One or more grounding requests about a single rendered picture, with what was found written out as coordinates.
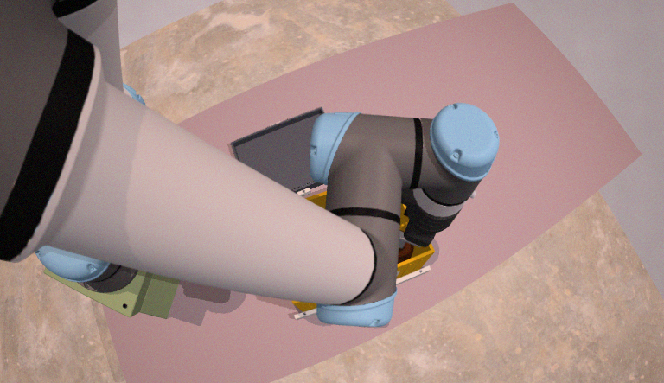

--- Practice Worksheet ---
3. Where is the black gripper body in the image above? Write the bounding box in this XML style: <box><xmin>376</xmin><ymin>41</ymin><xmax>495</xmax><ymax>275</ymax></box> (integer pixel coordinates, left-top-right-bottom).
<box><xmin>401</xmin><ymin>188</ymin><xmax>466</xmax><ymax>247</ymax></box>

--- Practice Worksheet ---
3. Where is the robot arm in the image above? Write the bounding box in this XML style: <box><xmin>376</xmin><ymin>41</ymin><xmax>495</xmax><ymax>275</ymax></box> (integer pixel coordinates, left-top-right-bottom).
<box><xmin>0</xmin><ymin>0</ymin><xmax>500</xmax><ymax>327</ymax></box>

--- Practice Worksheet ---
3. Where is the brown bottle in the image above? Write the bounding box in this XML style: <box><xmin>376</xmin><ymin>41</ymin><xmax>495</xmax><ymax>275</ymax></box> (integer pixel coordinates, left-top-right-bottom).
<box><xmin>398</xmin><ymin>243</ymin><xmax>414</xmax><ymax>263</ymax></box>

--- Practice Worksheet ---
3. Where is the yellow bottle crate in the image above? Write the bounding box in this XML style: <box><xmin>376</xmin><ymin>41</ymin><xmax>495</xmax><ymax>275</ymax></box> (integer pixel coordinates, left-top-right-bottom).
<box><xmin>292</xmin><ymin>191</ymin><xmax>435</xmax><ymax>311</ymax></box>

